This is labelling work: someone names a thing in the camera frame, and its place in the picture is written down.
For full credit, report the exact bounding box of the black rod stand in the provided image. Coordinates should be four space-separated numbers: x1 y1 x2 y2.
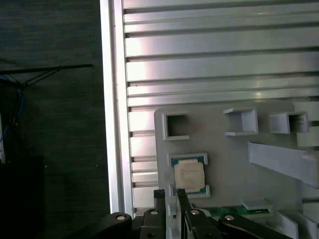
0 64 94 87

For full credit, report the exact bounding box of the green RAM stick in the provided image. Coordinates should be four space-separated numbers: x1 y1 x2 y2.
203 205 272 216

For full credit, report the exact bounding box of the silver CPU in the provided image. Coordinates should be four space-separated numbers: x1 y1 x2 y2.
173 159 206 194

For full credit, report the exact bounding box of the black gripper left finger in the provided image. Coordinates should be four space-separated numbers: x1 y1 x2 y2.
93 189 167 239

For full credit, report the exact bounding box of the grey parts rack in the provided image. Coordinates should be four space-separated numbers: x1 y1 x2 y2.
153 101 319 239

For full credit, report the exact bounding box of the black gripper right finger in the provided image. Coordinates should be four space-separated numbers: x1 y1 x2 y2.
175 188 294 239

